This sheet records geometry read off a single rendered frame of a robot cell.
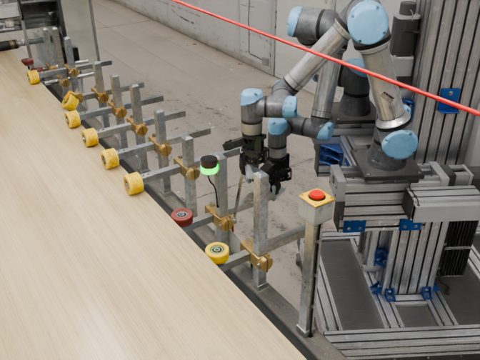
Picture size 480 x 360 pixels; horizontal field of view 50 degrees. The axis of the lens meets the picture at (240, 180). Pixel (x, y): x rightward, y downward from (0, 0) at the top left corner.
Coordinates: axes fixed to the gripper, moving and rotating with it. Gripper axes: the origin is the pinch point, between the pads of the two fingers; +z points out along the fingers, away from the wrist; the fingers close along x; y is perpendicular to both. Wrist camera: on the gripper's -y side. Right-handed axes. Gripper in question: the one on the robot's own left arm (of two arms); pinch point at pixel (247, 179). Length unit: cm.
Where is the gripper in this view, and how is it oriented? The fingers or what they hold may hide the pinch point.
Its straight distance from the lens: 192.7
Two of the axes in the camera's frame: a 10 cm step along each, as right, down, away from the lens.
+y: 8.1, 2.8, -5.2
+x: 5.9, -4.1, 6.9
